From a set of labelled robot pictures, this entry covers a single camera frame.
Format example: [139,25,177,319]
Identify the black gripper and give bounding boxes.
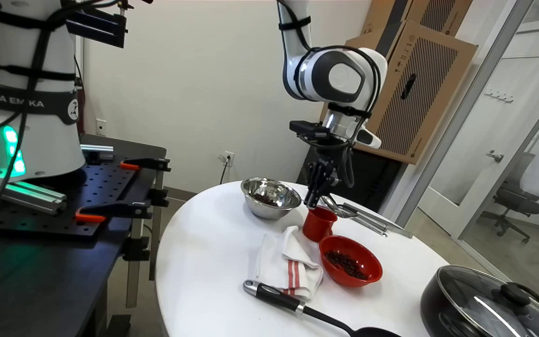
[302,137,353,210]

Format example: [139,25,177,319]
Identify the red cup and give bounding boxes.
[300,206,340,246]

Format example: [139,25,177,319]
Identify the stainless steel bowl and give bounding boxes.
[239,176,304,223]

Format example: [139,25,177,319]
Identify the metal tongs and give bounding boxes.
[323,195,415,242]

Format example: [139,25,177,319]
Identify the white towel with red stripes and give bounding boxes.
[252,225,325,304]

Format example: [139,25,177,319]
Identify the red bowl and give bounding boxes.
[317,234,385,291]

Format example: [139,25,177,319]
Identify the coffee beans pile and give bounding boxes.
[323,249,368,281]

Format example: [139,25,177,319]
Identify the black ladle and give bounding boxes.
[241,278,403,337]

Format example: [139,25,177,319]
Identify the large cardboard box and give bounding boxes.
[364,23,478,167]

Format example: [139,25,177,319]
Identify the black pot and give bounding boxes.
[418,264,539,337]

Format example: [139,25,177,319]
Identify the flat cardboard box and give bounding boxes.
[334,0,474,72]

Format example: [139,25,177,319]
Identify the black pan with lid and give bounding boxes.
[431,266,539,337]

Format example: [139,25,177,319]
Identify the office chair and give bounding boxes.
[474,152,539,246]

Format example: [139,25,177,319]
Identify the black perforated workbench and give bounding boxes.
[0,135,171,337]

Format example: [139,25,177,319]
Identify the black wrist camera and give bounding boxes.
[287,118,334,145]

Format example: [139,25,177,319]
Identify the aluminium partition post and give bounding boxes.
[396,0,536,229]

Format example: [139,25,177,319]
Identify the black clamp with orange handle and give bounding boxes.
[117,156,173,175]
[72,197,153,229]

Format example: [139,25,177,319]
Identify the metal door handle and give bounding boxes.
[484,148,506,167]

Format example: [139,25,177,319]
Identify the aluminium rail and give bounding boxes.
[0,173,68,218]

